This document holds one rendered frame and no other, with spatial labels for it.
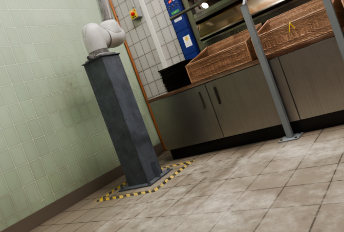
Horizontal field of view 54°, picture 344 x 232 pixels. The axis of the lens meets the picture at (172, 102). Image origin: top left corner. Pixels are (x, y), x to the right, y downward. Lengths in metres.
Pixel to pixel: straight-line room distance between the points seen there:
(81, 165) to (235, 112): 1.36
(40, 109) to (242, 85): 1.59
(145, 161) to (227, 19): 1.43
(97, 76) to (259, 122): 1.23
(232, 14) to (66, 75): 1.55
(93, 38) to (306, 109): 1.58
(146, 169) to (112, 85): 0.66
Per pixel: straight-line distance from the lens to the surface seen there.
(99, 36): 2.60
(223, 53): 2.55
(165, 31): 3.41
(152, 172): 2.57
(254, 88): 2.44
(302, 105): 2.37
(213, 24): 3.13
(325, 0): 2.22
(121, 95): 2.50
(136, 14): 3.52
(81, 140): 3.01
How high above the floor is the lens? 0.56
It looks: 2 degrees down
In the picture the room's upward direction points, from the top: 20 degrees counter-clockwise
